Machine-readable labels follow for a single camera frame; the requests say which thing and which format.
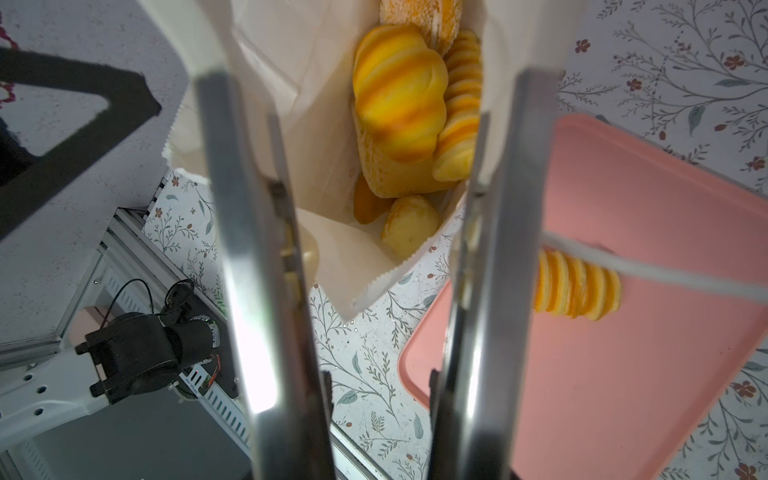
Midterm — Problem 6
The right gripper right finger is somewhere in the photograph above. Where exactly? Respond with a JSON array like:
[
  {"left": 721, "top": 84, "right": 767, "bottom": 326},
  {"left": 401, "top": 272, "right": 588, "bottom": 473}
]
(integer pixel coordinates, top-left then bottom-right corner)
[{"left": 427, "top": 1, "right": 586, "bottom": 479}]

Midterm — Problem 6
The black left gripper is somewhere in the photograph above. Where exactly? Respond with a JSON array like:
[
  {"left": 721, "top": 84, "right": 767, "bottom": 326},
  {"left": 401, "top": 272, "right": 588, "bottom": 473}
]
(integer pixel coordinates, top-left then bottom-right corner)
[{"left": 1, "top": 48, "right": 162, "bottom": 237}]

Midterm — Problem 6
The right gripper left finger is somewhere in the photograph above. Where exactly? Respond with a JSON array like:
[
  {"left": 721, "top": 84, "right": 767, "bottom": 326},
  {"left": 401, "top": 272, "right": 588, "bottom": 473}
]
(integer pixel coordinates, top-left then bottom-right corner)
[{"left": 143, "top": 1, "right": 335, "bottom": 479}]

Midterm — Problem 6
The ridged spiral fake bread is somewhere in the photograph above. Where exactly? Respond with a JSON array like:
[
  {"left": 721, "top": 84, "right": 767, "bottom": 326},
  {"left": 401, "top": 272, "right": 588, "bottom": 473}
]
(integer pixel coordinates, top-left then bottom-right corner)
[{"left": 532, "top": 249, "right": 622, "bottom": 321}]

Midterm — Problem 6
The braided fake bread stick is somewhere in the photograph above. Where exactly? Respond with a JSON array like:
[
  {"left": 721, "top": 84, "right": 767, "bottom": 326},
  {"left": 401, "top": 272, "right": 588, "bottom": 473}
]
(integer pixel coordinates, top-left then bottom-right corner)
[{"left": 432, "top": 29, "right": 484, "bottom": 182}]

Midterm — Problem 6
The long fake baguette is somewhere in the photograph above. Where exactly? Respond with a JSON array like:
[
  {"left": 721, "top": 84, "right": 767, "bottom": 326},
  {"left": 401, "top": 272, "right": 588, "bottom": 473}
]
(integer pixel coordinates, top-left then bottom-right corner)
[{"left": 352, "top": 111, "right": 457, "bottom": 198}]

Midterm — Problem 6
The round scored fake bun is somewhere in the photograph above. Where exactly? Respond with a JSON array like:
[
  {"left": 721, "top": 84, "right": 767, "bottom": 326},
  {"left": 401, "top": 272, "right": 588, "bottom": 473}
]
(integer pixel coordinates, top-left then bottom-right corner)
[{"left": 352, "top": 25, "right": 448, "bottom": 163}]

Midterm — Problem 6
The glazed brown fake pastry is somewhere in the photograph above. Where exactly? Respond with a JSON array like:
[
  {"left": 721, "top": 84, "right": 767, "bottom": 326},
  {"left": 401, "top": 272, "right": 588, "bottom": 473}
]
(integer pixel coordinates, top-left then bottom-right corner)
[{"left": 353, "top": 173, "right": 394, "bottom": 225}]

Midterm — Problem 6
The oval golden fake bread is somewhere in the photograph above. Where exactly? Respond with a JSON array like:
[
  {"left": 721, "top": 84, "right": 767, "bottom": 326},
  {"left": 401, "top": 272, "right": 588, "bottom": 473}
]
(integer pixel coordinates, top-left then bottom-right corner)
[{"left": 379, "top": 0, "right": 464, "bottom": 55}]

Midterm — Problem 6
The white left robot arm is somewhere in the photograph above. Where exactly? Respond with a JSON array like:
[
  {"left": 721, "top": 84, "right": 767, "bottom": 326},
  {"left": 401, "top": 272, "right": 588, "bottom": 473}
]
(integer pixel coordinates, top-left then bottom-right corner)
[{"left": 1, "top": 48, "right": 224, "bottom": 450}]

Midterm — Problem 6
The pink rectangular tray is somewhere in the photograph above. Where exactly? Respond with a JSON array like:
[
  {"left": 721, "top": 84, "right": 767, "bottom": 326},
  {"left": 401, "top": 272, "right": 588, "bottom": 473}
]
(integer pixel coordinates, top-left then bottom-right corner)
[{"left": 400, "top": 115, "right": 767, "bottom": 479}]

